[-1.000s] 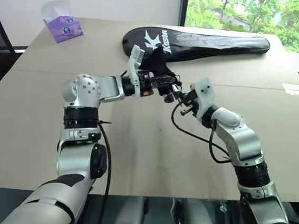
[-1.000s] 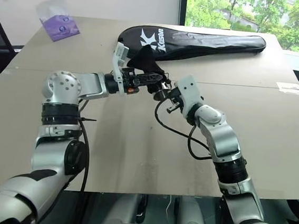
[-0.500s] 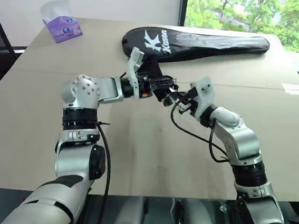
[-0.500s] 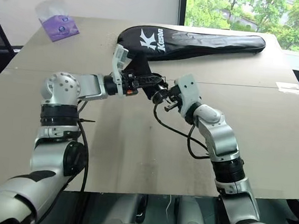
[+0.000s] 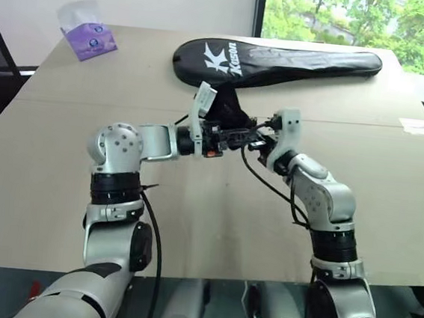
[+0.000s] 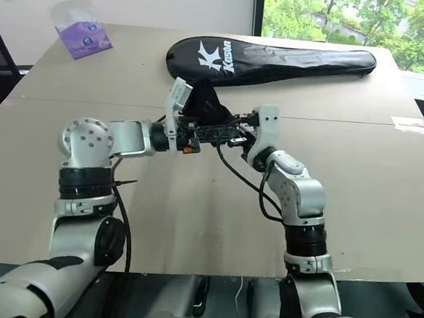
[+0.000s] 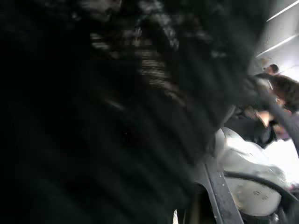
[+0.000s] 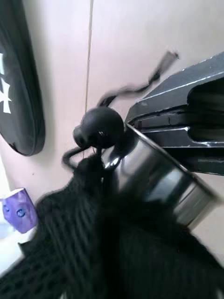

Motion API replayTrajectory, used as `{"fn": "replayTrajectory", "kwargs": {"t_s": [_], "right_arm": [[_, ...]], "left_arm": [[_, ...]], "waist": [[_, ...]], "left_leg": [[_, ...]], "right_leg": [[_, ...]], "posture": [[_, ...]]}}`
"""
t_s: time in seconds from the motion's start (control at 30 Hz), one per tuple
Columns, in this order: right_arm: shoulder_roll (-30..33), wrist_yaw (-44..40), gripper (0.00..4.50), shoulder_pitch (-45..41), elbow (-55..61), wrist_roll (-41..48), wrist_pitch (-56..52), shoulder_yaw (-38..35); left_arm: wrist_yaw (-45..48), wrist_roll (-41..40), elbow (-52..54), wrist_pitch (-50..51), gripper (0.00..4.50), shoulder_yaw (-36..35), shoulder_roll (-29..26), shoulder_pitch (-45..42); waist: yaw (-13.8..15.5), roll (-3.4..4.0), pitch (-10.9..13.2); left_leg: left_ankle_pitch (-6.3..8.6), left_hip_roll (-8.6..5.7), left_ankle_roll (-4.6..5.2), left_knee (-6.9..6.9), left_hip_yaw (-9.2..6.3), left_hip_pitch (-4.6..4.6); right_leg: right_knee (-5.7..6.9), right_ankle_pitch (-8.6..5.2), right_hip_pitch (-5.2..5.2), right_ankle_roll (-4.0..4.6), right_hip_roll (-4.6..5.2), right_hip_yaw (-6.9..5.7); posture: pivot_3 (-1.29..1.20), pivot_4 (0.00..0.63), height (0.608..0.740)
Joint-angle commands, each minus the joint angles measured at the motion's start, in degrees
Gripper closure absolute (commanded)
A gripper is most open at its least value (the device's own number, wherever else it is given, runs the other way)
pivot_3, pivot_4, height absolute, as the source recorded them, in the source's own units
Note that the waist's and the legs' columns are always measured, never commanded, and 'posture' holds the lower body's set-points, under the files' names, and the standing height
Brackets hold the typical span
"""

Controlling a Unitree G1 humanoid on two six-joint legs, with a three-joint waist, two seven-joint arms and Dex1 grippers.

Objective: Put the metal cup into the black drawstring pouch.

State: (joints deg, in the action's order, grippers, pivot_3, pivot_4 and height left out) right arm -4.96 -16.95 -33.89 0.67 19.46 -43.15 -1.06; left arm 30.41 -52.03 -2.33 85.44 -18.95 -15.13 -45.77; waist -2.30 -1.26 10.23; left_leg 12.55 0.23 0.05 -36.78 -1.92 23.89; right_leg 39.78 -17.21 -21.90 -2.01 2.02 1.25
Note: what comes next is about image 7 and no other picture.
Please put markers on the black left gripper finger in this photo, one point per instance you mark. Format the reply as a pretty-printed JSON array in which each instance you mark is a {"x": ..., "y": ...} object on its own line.
[{"x": 222, "y": 198}]

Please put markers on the person in patterned top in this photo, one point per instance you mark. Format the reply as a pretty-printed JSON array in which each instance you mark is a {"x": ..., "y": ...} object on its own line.
[{"x": 286, "y": 87}]

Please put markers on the white ceiling light strip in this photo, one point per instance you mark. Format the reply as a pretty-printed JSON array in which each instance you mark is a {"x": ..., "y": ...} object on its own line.
[
  {"x": 283, "y": 10},
  {"x": 278, "y": 45}
]

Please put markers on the person with dark hair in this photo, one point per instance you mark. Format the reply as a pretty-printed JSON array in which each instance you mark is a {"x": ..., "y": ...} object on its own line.
[{"x": 281, "y": 119}]

